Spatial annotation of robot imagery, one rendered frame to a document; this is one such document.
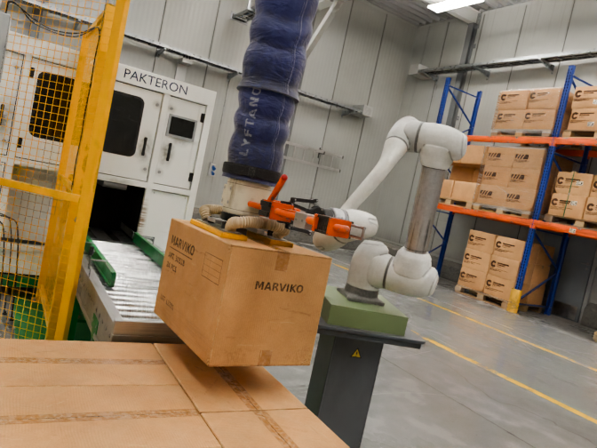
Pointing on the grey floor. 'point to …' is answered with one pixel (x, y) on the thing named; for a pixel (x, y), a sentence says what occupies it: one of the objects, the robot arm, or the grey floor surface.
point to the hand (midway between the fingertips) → (278, 211)
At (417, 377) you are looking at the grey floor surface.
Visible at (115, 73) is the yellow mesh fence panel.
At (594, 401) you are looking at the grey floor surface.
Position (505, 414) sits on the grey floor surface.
